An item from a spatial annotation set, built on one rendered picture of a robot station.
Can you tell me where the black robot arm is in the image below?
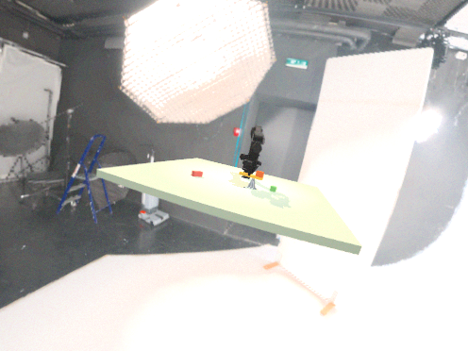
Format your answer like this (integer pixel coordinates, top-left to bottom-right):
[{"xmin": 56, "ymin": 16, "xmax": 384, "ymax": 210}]
[{"xmin": 240, "ymin": 125, "xmax": 265, "ymax": 173}]

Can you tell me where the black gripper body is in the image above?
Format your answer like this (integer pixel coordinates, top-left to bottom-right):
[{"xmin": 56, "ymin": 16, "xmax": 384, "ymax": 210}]
[{"xmin": 242, "ymin": 151, "xmax": 261, "ymax": 166}]

